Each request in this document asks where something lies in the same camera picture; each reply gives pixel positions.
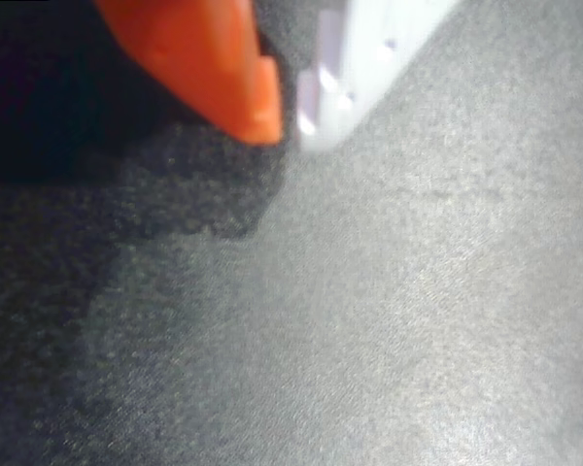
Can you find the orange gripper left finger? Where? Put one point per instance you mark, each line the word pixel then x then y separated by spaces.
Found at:
pixel 209 63

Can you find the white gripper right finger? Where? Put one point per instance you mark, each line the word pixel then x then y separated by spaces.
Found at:
pixel 364 53

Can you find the black desk mat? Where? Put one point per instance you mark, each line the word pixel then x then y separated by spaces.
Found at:
pixel 369 301

